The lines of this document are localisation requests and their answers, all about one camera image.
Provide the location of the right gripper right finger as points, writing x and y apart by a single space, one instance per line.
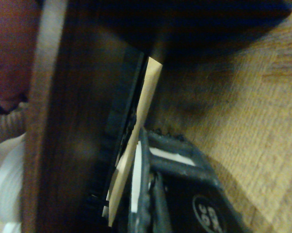
175 153

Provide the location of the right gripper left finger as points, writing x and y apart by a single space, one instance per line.
136 177

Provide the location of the beige shoe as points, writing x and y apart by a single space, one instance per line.
5 170

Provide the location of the person's hand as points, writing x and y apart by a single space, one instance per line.
7 53

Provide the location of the brown shoe rack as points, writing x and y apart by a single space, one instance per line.
75 97

